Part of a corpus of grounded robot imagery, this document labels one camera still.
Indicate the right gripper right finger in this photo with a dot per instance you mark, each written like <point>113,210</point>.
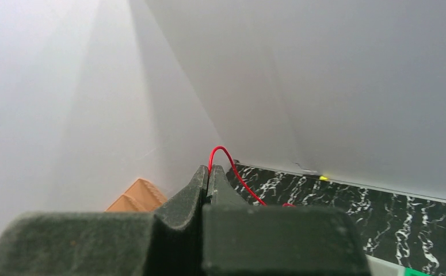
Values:
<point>243,239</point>

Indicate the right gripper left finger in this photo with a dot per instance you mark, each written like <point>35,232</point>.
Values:
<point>165,241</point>

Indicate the orange file organizer rack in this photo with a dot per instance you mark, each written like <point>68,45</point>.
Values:
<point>141,196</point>

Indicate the white parts bin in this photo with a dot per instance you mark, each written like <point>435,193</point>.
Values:
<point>381,267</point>

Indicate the green parts bin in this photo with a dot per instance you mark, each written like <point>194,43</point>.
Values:
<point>412,272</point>

